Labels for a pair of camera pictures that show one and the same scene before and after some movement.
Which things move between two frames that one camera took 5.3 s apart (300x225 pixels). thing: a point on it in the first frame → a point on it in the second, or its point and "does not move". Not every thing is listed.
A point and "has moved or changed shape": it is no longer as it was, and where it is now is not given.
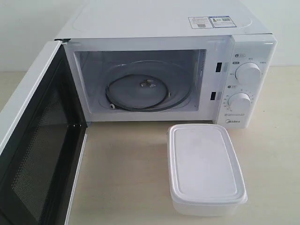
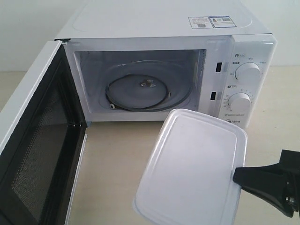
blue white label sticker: x=211 y=22 does not move
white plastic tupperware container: x=205 y=176 has moved or changed shape
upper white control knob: x=248 y=72 does not move
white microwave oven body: x=171 y=60 does not move
